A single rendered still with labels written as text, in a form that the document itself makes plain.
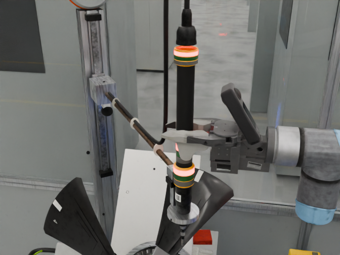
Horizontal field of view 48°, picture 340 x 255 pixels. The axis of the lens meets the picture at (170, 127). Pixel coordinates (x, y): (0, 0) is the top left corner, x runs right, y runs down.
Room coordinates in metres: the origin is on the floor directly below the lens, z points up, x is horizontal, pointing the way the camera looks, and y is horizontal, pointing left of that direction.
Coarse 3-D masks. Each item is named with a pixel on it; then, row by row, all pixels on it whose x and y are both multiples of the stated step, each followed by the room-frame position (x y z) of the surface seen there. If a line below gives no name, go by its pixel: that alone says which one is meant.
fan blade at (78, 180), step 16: (64, 192) 0.85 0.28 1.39; (80, 192) 0.83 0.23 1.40; (64, 208) 0.84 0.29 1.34; (80, 208) 0.81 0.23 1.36; (48, 224) 0.86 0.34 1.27; (64, 224) 0.83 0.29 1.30; (80, 224) 0.80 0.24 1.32; (96, 224) 0.78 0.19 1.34; (64, 240) 0.83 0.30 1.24; (80, 240) 0.80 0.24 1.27; (96, 240) 0.77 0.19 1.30
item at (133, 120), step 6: (186, 0) 0.67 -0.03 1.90; (186, 6) 0.67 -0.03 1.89; (114, 102) 1.10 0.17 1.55; (126, 114) 0.99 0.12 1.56; (132, 120) 0.94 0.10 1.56; (138, 120) 0.95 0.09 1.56; (132, 126) 0.94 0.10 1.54; (138, 126) 0.91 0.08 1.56; (144, 132) 0.87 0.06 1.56; (162, 132) 0.76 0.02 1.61; (150, 138) 0.83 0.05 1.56; (162, 138) 0.76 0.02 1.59; (156, 144) 0.79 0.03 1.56; (156, 150) 0.79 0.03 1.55; (162, 150) 0.80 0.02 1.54
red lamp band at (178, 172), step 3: (174, 168) 0.66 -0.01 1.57; (174, 171) 0.66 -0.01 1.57; (177, 171) 0.66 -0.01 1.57; (180, 171) 0.65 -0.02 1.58; (183, 171) 0.65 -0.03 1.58; (186, 171) 0.65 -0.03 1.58; (189, 171) 0.65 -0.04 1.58; (192, 171) 0.66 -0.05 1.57; (177, 174) 0.66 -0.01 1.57; (180, 174) 0.65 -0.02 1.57; (183, 174) 0.65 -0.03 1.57; (186, 174) 0.65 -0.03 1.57; (189, 174) 0.65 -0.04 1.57
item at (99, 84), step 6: (90, 78) 1.25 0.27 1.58; (96, 78) 1.25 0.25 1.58; (102, 78) 1.25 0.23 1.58; (108, 78) 1.25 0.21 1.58; (90, 84) 1.25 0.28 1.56; (96, 84) 1.19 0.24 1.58; (102, 84) 1.19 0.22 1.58; (108, 84) 1.20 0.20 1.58; (114, 84) 1.21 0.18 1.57; (90, 90) 1.26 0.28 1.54; (96, 90) 1.18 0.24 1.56; (102, 90) 1.19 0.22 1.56; (108, 90) 1.20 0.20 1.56; (114, 90) 1.21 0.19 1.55; (96, 96) 1.18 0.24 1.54; (102, 96) 1.19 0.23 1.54; (114, 96) 1.21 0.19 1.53; (96, 102) 1.19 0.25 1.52; (102, 102) 1.19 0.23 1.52; (108, 102) 1.20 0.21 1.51
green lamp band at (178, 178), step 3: (174, 174) 0.66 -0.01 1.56; (174, 177) 0.66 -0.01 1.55; (177, 177) 0.66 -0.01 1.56; (180, 177) 0.65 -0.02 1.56; (183, 177) 0.65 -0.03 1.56; (186, 177) 0.65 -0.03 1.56; (189, 177) 0.65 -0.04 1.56; (192, 177) 0.66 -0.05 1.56; (180, 180) 0.65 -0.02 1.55; (183, 180) 0.65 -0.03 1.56; (186, 180) 0.65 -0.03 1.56; (189, 180) 0.65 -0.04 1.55
